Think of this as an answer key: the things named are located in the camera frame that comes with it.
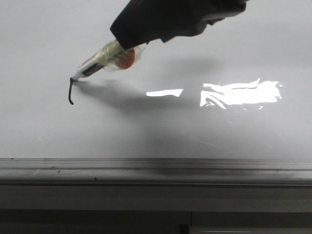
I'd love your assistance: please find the white whiteboard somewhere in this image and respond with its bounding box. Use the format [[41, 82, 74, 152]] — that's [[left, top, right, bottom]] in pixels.
[[0, 0, 312, 160]]

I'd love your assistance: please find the white black whiteboard marker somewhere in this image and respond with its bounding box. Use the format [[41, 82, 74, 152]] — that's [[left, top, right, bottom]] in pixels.
[[70, 39, 127, 83]]

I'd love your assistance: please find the red round magnet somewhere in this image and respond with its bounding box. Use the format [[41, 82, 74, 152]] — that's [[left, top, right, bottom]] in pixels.
[[115, 49, 135, 69]]

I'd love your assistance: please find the aluminium whiteboard tray frame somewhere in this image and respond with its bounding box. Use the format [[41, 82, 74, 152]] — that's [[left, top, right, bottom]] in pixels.
[[0, 158, 312, 186]]

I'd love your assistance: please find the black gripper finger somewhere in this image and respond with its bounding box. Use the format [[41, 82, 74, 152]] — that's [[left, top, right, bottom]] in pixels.
[[110, 0, 247, 49]]

